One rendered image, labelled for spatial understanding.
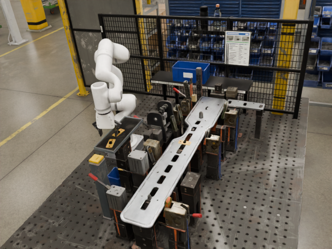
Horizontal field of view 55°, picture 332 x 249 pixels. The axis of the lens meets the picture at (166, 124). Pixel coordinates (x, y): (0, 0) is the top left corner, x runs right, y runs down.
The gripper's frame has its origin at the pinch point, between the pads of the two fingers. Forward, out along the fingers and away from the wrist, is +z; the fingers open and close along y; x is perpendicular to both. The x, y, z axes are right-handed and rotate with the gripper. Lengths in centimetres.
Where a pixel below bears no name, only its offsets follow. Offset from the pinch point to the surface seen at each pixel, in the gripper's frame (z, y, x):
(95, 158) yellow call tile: 7.0, -4.9, -14.4
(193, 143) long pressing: 23, 47, 24
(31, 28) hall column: 115, -439, 669
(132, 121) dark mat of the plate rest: 7.0, 7.5, 25.2
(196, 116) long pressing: 23, 47, 58
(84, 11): -8, -117, 281
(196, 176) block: 20, 51, -11
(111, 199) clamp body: 21.0, 6.8, -30.7
